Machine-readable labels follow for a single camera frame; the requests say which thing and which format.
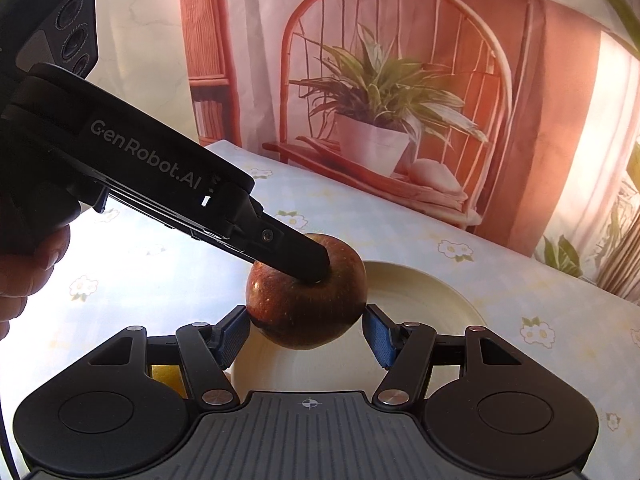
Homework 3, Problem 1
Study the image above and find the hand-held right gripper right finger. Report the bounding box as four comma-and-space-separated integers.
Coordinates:
364, 304, 532, 406

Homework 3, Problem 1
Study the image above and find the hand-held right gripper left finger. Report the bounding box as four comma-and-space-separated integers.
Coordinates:
87, 305, 251, 409

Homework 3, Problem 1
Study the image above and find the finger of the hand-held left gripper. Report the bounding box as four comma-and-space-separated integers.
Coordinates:
225, 199, 332, 286

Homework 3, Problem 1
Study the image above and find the dark red apple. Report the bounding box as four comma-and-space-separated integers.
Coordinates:
245, 232, 367, 351

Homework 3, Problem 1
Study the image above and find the cream round plate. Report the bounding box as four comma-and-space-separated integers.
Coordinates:
222, 260, 488, 396

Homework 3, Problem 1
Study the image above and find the yellow lemon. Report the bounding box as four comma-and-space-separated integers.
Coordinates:
149, 364, 187, 395

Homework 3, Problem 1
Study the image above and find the person's left hand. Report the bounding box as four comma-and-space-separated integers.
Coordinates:
0, 223, 72, 341

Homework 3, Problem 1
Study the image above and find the floral tablecloth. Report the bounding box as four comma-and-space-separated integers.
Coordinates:
0, 139, 640, 461

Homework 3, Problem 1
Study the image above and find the printed backdrop cloth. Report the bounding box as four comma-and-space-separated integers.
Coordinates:
177, 0, 640, 306

